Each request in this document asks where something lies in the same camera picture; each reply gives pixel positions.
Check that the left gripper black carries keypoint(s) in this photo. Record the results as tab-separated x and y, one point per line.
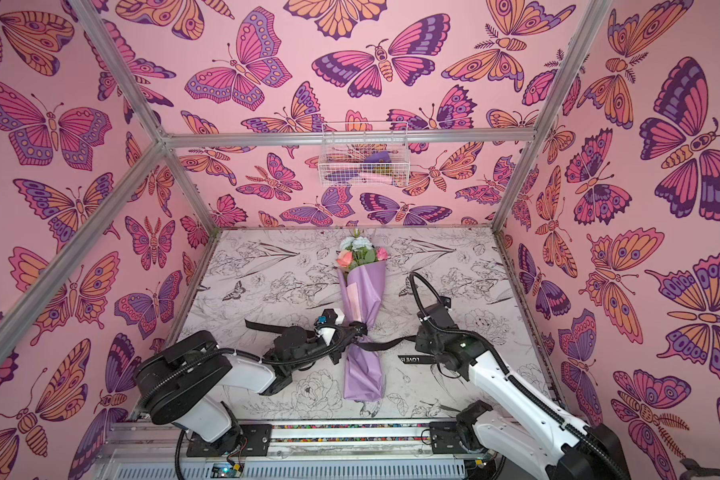
335	348

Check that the white fake flower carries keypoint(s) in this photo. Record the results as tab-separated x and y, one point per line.
356	241

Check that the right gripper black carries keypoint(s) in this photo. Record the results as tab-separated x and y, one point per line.
423	344

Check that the orange pink fake rose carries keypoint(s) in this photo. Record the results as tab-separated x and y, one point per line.
345	259

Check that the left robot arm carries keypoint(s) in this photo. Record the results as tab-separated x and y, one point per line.
175	385

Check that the aluminium frame structure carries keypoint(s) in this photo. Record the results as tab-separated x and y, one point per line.
206	69

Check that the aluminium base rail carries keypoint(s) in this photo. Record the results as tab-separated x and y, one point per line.
415	448

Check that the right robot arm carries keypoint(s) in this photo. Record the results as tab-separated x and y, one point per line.
540	437

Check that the black printed ribbon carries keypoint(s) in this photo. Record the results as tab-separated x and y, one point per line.
384	343

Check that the small pink fake rose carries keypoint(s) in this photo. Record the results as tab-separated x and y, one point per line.
382	254

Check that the white wire basket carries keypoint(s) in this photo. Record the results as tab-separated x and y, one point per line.
365	153

